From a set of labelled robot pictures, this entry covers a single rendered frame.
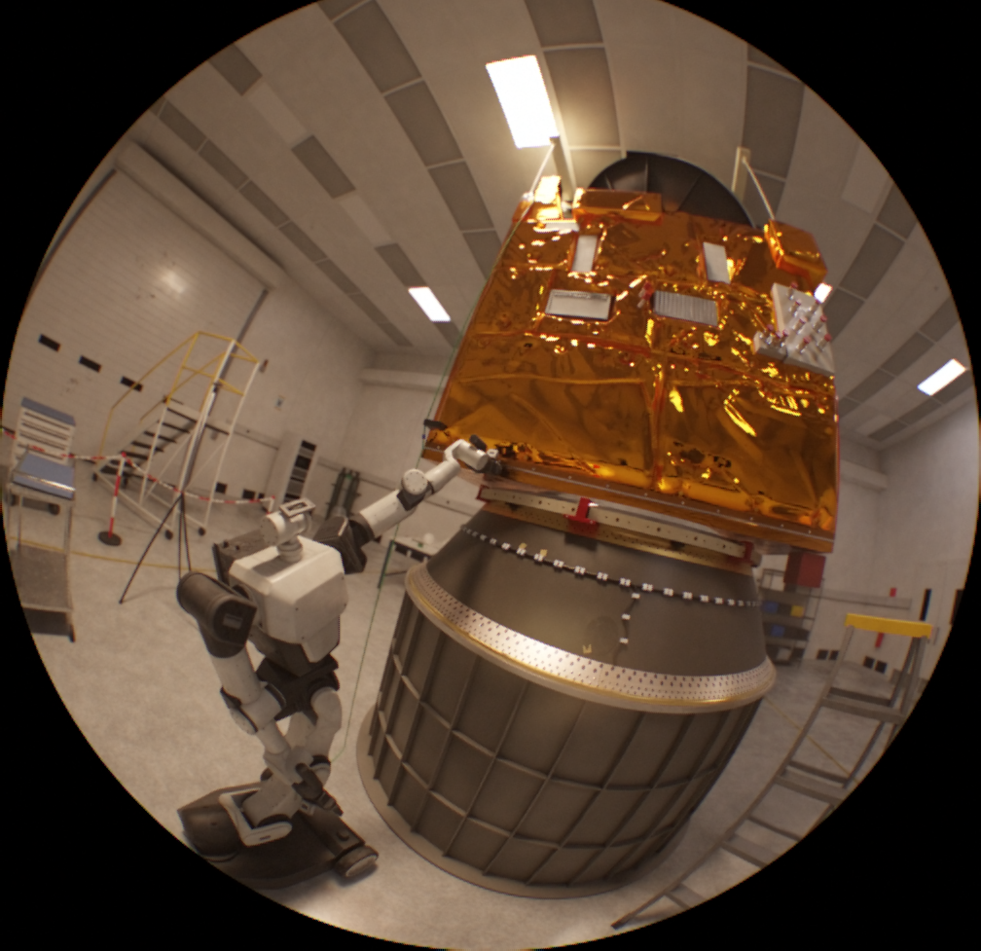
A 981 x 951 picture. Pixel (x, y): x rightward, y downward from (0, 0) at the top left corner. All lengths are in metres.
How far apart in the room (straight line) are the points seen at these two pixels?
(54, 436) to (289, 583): 3.76
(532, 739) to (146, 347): 7.39
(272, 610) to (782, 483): 1.65
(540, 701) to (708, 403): 1.26
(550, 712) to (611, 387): 1.22
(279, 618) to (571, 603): 0.85
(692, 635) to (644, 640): 0.19
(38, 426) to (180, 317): 4.17
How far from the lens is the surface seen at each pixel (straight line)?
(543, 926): 1.82
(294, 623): 0.74
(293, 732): 1.22
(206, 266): 7.76
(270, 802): 1.42
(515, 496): 1.41
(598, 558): 1.19
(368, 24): 4.33
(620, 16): 3.68
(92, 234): 7.65
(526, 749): 1.22
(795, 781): 1.53
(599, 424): 1.34
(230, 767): 2.00
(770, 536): 1.48
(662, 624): 1.17
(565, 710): 1.12
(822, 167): 4.31
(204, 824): 1.40
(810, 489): 1.55
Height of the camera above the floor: 1.58
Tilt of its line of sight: 9 degrees up
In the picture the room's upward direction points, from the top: 17 degrees clockwise
